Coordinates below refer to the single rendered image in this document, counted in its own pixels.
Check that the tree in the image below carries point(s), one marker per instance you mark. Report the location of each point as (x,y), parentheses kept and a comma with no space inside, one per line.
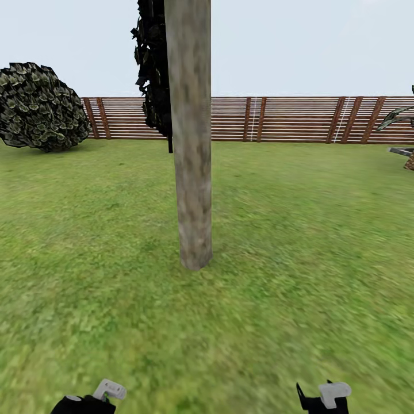
(151,55)
(188,28)

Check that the bush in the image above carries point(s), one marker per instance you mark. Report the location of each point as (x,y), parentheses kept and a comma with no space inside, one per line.
(391,117)
(38,110)

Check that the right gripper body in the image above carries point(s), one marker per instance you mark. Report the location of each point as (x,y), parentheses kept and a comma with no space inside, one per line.
(317,406)

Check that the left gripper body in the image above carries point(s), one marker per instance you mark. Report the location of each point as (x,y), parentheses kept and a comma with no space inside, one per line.
(100,407)

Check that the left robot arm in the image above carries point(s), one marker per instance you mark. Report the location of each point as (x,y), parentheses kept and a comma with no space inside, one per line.
(92,404)

